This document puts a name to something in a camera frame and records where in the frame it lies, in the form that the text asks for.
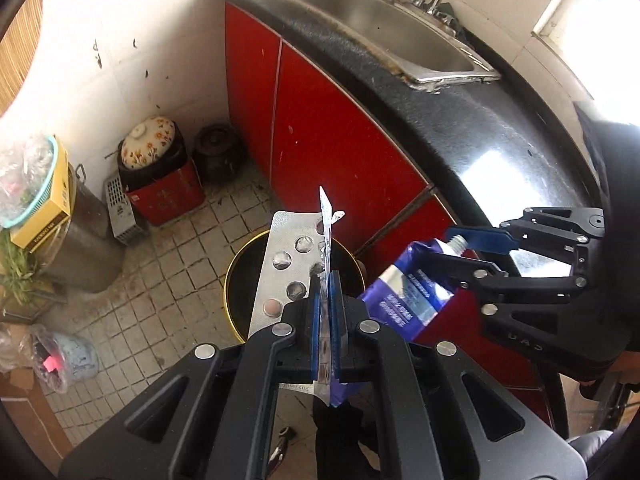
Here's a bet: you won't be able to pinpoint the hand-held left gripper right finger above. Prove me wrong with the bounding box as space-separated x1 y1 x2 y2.
331 271 588 480

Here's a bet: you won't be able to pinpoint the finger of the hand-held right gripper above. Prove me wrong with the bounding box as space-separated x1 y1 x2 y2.
446 207 607 253
425 252 590 305

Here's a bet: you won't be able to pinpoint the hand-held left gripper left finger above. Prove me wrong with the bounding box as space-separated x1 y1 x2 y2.
59 274 323 480

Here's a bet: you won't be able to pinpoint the silver blister pack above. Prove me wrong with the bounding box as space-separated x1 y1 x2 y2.
246 211 323 396
315 186 347 407

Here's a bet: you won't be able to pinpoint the purple toothpaste tube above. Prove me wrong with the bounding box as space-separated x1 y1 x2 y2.
330 237 483 408

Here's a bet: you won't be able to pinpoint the black bin with yellow rim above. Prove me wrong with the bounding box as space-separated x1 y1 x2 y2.
223 232 368 343

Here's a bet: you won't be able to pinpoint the red cabinet door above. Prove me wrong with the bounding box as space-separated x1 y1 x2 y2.
270 42 432 256
224 2 282 181
357 195 546 391

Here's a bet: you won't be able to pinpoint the red box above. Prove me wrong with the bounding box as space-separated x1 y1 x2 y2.
125 157 206 227

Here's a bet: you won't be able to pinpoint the dark clay jar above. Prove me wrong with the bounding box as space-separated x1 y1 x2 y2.
192 124 247 183

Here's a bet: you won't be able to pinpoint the grey plastic crate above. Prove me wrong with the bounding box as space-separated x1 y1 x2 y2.
102 174 147 247

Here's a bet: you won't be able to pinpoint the steel sink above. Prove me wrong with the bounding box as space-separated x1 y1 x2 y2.
257 0 502 93

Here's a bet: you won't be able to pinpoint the large steel pot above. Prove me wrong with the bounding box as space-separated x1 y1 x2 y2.
42 162 125 293

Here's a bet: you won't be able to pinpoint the plastic bag with blue cloth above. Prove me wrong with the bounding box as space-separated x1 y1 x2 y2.
30 325 98 393

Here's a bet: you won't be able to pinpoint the floral ceramic pot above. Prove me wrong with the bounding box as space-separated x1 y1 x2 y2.
117 116 190 192

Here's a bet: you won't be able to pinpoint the yellow box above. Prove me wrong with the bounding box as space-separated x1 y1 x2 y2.
10 137 71 250

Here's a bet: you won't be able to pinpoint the cardboard box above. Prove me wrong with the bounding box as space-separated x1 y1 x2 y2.
0 325 41 392

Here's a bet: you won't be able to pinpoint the green vegetables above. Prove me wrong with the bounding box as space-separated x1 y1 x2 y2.
0 232 40 306

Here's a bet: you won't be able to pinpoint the teal plastic basket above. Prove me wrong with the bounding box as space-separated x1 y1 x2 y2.
0 135 60 228

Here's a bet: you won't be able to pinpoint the clear plastic bag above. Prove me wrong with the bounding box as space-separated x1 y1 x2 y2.
0 132 53 206

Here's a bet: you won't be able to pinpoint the bamboo blind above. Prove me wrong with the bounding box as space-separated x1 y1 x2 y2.
0 0 46 116

